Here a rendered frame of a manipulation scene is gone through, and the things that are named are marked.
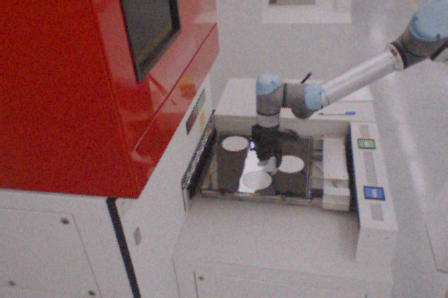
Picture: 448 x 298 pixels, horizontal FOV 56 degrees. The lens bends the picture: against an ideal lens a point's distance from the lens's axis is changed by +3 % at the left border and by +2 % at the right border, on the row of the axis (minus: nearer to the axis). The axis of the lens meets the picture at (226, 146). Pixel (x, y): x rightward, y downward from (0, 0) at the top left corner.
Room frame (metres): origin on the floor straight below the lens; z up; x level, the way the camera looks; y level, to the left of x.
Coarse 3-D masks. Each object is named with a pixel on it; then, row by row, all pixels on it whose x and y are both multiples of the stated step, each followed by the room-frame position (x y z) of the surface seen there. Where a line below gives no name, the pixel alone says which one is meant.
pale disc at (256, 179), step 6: (246, 174) 1.11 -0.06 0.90; (252, 174) 1.11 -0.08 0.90; (258, 174) 1.11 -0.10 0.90; (264, 174) 1.11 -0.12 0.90; (246, 180) 1.08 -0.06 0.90; (252, 180) 1.08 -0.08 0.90; (258, 180) 1.08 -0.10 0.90; (264, 180) 1.07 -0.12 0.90; (270, 180) 1.07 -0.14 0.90; (246, 186) 1.05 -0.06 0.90; (252, 186) 1.05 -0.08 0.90; (258, 186) 1.05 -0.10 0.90; (264, 186) 1.04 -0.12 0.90
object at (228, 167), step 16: (288, 144) 1.28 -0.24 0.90; (304, 144) 1.27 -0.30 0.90; (224, 160) 1.21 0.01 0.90; (240, 160) 1.20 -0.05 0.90; (256, 160) 1.19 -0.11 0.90; (304, 160) 1.17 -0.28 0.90; (208, 176) 1.12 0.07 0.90; (224, 176) 1.11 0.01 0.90; (240, 176) 1.11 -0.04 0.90; (272, 176) 1.09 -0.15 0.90; (288, 176) 1.09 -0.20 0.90; (304, 176) 1.08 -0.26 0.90; (256, 192) 1.02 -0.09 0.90; (272, 192) 1.01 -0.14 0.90; (288, 192) 1.01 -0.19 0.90; (304, 192) 1.00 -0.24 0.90
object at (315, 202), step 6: (216, 198) 1.09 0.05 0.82; (222, 198) 1.08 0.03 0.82; (228, 198) 1.08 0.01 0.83; (234, 198) 1.07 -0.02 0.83; (240, 198) 1.07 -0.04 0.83; (246, 198) 1.06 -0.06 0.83; (252, 198) 1.06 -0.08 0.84; (258, 198) 1.05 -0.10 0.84; (312, 198) 1.02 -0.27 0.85; (318, 198) 1.02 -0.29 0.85; (282, 204) 1.04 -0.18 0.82; (288, 204) 1.03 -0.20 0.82; (294, 204) 1.03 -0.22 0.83; (300, 204) 1.02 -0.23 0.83; (306, 204) 1.02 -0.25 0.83; (312, 204) 1.01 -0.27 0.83; (318, 204) 1.01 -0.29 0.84
